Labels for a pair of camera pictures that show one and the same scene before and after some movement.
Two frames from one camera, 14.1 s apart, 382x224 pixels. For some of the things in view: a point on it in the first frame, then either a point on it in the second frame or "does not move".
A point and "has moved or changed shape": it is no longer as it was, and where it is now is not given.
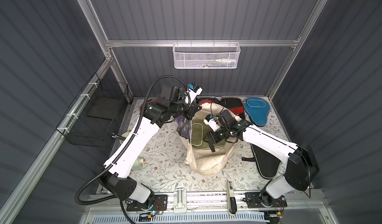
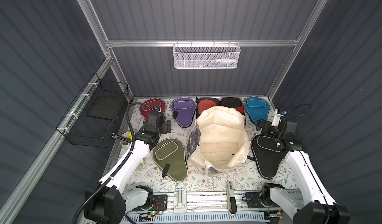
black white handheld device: x=232 y=203 does not move
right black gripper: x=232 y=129 → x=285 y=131
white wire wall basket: x=206 y=56 does not move
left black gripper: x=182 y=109 → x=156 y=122
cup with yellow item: x=125 y=135 does not move
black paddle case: x=268 y=165 does not move
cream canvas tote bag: x=209 y=162 has moved or changed shape
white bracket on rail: x=180 y=200 does not move
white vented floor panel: x=180 y=218 does not move
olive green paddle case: x=199 y=129 → x=169 y=154
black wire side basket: x=91 y=121 does not move
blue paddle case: x=257 y=109 does not move
